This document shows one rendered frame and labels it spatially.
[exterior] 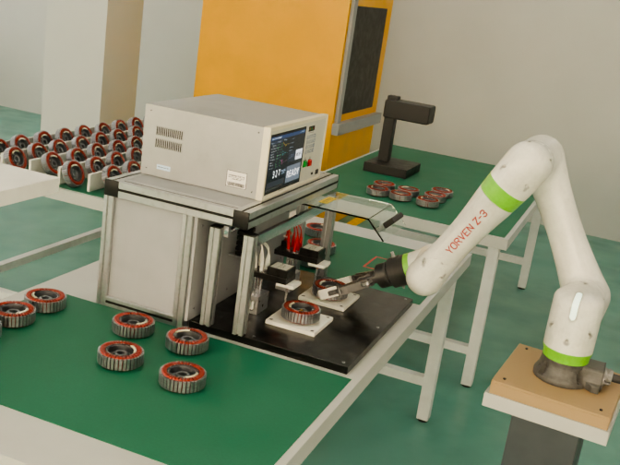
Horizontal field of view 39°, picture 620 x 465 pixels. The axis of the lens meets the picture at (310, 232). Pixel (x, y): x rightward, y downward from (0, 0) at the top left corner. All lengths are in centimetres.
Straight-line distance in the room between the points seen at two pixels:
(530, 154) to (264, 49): 414
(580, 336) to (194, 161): 113
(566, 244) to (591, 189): 517
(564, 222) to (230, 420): 107
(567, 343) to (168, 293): 107
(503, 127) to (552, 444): 543
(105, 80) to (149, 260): 399
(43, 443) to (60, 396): 20
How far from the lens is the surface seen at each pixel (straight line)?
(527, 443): 245
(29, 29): 970
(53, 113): 659
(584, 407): 232
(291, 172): 253
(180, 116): 246
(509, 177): 228
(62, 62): 650
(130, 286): 249
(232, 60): 634
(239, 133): 237
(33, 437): 189
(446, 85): 772
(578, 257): 247
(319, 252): 267
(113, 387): 209
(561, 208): 246
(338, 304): 265
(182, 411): 200
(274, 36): 620
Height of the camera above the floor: 170
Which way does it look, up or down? 16 degrees down
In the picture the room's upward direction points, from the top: 8 degrees clockwise
